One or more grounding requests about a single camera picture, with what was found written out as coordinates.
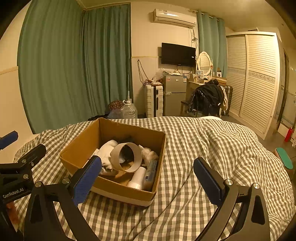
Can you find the stacked cardboard boxes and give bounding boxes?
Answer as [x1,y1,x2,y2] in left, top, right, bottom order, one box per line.
[211,76,227,86]

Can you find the white air conditioner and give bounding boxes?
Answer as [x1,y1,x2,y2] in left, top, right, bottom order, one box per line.
[152,9,197,29]

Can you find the person's left hand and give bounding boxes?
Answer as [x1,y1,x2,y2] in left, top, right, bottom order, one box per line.
[6,202,19,224]

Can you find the silver suitcase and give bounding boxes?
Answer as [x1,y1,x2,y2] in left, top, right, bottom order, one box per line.
[221,85,233,116]

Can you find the white plastic bottle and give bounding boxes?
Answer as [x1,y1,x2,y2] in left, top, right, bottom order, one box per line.
[127,166,148,190]

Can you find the red fire extinguisher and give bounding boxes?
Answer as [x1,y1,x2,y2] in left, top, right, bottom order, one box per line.
[284,127,294,142]

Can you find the wooden chair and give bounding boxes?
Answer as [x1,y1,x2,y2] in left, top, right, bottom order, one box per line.
[180,100,192,115]

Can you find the black jacket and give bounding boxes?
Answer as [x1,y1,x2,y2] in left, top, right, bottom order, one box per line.
[187,79,225,115]

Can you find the clear water jug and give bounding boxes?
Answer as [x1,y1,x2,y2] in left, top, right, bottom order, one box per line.
[121,100,138,119]

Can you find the green topped stool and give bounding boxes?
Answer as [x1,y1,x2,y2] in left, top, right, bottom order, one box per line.
[274,147,294,171]

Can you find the white cloth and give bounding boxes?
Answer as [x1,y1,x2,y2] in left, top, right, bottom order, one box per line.
[92,139,121,175]

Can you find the checked blanket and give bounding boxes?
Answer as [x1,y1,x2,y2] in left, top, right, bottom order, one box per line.
[13,116,292,241]

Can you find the wide tape roll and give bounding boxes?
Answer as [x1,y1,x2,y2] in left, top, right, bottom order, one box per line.
[110,142,142,173]

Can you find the beige dressing table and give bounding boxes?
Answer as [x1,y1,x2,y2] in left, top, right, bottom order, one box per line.
[186,74,218,100]

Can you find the white oval mirror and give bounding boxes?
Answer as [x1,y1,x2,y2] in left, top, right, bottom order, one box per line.
[196,51,213,78]

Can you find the clear plastic bag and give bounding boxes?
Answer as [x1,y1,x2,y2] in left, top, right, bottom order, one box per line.
[151,68,168,81]

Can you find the hanging wall cable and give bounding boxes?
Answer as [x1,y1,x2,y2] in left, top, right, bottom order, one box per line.
[137,60,148,82]

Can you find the floral fabric bag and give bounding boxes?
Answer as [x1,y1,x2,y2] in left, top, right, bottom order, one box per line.
[108,100,125,111]

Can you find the brown cardboard box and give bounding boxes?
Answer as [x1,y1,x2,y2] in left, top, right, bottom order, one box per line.
[59,117,167,207]

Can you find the white suitcase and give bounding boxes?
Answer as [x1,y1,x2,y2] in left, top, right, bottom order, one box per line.
[144,84,164,118]

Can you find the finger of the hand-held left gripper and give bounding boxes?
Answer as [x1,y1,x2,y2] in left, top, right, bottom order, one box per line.
[0,130,19,150]
[0,144,47,174]

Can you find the white louvred wardrobe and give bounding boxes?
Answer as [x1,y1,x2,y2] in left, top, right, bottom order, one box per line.
[225,31,281,140]

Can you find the blue tissue packet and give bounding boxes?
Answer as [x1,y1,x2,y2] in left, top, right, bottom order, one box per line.
[144,160,159,183]

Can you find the narrow green curtain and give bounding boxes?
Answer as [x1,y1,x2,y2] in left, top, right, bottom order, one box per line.
[196,11,227,77]

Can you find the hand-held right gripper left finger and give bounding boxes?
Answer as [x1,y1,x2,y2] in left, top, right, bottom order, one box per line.
[23,156,102,241]

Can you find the white ceramic figurine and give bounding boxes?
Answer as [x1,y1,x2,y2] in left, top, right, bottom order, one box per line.
[139,145,159,166]

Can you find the silver small fridge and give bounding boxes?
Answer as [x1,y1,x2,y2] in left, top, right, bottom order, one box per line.
[162,75,187,116]

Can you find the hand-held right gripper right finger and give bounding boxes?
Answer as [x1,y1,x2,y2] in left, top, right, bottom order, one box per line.
[193,157,271,241]

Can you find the black wall television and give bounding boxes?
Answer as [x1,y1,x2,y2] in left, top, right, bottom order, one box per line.
[161,43,196,67]

